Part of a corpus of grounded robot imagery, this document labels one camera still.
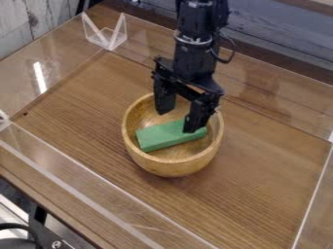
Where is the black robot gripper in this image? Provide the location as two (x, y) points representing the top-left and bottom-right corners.
(153, 32), (225, 133)

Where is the green rectangular block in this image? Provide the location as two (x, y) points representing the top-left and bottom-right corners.
(136, 119), (208, 153)

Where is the brown wooden bowl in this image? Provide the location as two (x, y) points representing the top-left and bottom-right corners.
(121, 93), (224, 177)

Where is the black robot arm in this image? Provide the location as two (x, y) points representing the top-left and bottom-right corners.
(153, 0), (234, 133)

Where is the clear acrylic corner bracket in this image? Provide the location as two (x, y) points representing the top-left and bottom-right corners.
(81, 13), (127, 51)

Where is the clear acrylic enclosure wall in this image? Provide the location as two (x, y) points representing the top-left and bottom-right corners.
(0, 2), (333, 249)

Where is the black table leg bracket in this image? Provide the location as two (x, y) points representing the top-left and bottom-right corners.
(29, 204), (75, 249)

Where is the black cable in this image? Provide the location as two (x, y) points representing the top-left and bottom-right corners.
(0, 221), (42, 249)

